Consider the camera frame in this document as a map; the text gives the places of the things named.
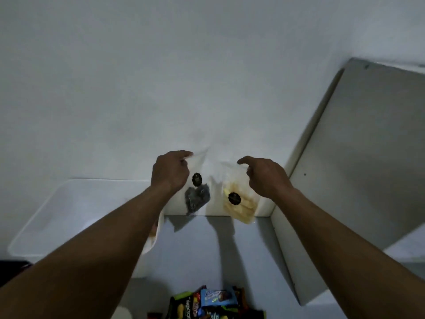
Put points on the clear bag of yellow sticks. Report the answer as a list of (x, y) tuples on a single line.
[(239, 209)]

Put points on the clear bag of black snacks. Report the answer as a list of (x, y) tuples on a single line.
[(197, 199)]

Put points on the pile of small snack bars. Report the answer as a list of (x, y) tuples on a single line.
[(212, 302)]

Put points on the person's right hand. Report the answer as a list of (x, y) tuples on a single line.
[(267, 179)]

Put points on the white bin lid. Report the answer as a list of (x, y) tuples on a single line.
[(121, 313)]

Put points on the person's left hand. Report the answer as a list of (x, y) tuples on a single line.
[(171, 172)]

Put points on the white wooden shelf unit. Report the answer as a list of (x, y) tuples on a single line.
[(358, 162)]

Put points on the white plastic storage bin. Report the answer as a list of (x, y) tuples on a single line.
[(59, 212)]

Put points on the person's right forearm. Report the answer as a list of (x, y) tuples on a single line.
[(348, 255)]

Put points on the person's left forearm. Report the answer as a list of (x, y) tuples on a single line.
[(83, 255)]

